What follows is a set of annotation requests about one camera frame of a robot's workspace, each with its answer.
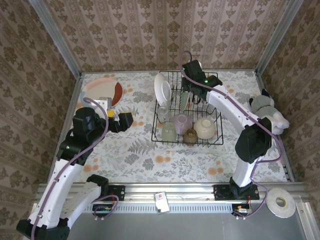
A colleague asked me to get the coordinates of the plate with pink red pattern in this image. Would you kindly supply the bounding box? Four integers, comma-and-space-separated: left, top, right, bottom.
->
81, 77, 124, 109

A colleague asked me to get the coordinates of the white plate with green rim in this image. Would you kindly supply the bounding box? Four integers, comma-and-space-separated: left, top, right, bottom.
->
153, 71, 173, 106

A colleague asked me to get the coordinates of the clear drinking glass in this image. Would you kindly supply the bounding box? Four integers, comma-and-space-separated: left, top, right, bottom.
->
157, 106, 171, 123

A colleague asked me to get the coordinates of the lilac cup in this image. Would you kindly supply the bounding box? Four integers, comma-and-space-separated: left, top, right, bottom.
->
171, 112, 193, 135

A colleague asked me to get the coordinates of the cream ceramic bowl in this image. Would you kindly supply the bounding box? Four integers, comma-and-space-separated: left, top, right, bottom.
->
193, 117, 215, 140

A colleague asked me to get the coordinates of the frosted pale green glass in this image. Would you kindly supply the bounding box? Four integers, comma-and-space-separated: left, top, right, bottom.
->
161, 121, 178, 142

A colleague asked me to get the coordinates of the amber glass cup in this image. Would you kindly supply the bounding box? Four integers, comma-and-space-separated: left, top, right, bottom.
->
183, 128, 198, 144

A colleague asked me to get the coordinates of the grey plush toy animal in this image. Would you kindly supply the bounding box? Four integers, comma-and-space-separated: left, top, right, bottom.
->
248, 88, 291, 136

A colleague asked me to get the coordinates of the black power connector box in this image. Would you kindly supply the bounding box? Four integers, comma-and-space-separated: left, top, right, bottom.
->
231, 202, 254, 219
91, 202, 115, 219

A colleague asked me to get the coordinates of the small white box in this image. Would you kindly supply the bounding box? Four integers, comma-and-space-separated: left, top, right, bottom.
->
153, 191, 170, 215

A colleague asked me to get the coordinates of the white tape roll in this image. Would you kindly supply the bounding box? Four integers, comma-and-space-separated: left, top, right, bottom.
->
265, 187, 297, 218

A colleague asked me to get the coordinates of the aluminium table edge rail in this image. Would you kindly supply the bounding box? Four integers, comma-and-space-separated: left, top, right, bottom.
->
254, 71, 295, 183
48, 72, 84, 187

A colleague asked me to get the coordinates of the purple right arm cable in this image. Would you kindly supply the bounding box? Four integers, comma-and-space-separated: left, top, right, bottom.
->
180, 51, 285, 220

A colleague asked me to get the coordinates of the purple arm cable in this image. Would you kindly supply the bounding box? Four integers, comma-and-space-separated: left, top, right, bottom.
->
31, 98, 111, 240
180, 51, 285, 220

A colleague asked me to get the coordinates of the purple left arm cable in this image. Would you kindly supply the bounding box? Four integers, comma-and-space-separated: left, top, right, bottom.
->
31, 98, 111, 240

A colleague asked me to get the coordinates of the black wire dish rack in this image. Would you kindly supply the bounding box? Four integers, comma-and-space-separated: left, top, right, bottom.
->
151, 70, 225, 148

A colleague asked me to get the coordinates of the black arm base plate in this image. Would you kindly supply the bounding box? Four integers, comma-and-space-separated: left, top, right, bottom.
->
213, 184, 259, 201
86, 183, 126, 202

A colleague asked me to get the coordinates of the aluminium frame post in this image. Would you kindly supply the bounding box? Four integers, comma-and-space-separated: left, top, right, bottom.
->
28, 0, 83, 77
254, 0, 301, 73

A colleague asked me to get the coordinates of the slotted grey cable duct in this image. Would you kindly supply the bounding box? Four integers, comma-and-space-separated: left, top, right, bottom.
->
44, 202, 235, 214

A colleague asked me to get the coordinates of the aluminium mounting rail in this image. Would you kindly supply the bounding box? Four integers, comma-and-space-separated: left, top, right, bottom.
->
36, 181, 306, 204

